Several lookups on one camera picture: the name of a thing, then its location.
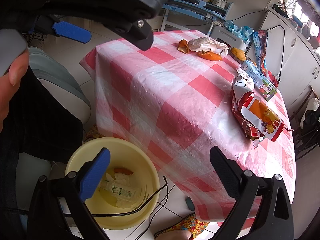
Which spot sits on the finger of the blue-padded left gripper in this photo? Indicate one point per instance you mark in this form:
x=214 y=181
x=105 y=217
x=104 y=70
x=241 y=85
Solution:
x=72 y=32

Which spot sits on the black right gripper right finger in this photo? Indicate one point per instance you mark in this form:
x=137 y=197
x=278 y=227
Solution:
x=274 y=219

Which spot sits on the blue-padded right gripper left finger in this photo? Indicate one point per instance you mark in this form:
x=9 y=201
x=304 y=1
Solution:
x=46 y=219

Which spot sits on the red orange snack bag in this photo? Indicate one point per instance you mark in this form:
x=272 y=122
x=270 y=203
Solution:
x=257 y=120

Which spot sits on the blue white milk carton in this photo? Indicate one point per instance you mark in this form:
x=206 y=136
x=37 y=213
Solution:
x=262 y=83

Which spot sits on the yellow plastic trash bucket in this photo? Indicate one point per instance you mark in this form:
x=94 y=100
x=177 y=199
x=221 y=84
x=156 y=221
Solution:
x=129 y=165

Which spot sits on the person's left hand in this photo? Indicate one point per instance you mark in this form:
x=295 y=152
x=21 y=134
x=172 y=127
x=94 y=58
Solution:
x=10 y=83

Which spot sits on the grey sofa seat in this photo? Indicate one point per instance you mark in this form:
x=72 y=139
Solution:
x=60 y=84

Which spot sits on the blue study desk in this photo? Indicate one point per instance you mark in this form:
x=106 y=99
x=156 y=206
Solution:
x=201 y=10

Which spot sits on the floral slipper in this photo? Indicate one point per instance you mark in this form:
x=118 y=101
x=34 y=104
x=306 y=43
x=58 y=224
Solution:
x=190 y=223

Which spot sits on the clear plastic bottle in bucket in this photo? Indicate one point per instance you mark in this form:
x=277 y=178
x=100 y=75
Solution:
x=124 y=192

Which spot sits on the person's foot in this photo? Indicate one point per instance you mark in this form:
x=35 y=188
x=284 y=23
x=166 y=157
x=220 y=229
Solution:
x=174 y=235

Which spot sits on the white plastic stool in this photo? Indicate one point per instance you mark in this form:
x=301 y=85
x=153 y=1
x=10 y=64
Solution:
x=223 y=35

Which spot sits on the dark folding chair with clothes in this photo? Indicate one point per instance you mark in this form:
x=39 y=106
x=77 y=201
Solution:
x=306 y=131

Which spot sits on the pink checkered tablecloth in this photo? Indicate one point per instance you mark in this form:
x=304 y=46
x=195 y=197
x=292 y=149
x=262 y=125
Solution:
x=176 y=107

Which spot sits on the blue crumpled cloth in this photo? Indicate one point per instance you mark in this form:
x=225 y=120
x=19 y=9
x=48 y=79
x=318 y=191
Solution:
x=245 y=33

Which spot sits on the orange fruit in basket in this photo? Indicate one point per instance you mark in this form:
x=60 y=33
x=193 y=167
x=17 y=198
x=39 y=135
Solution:
x=237 y=54

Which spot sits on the colourful hanging bag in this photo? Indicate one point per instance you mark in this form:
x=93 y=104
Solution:
x=260 y=39

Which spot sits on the white cabinet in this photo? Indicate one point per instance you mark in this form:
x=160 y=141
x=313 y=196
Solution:
x=290 y=54

